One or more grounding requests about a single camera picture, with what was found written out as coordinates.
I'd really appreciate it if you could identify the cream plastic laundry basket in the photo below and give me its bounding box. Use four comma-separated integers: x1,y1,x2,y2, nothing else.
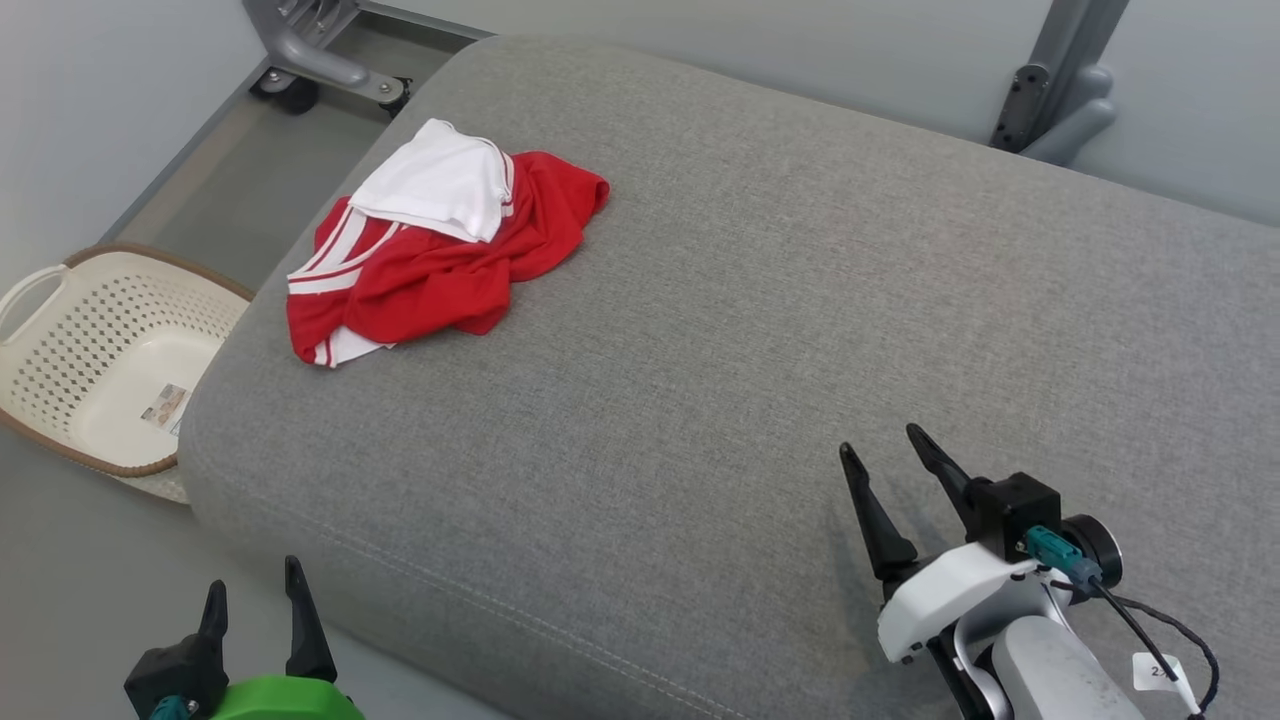
0,243,256,504

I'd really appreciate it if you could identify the white cable tag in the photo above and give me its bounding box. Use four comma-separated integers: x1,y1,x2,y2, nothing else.
1133,652,1193,698

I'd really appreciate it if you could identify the grey fabric sofa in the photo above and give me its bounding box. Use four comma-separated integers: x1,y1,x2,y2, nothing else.
178,35,1280,720

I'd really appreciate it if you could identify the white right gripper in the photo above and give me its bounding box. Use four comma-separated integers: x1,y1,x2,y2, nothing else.
840,423,1047,664

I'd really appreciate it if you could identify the small printed sticker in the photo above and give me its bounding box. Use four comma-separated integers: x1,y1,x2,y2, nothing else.
140,383,191,433

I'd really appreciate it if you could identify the red and white t-shirt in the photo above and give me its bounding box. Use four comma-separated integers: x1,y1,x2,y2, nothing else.
286,118,611,369

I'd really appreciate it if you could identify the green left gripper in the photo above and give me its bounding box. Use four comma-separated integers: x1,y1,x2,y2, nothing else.
197,556,366,720

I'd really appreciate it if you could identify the grey metal partition post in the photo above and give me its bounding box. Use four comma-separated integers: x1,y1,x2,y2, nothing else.
990,0,1131,166

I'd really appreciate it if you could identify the grey partition post with casters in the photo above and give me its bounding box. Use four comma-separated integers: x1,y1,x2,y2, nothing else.
243,0,413,116

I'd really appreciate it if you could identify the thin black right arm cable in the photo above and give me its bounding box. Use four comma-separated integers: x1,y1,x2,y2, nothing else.
1025,527,1221,719

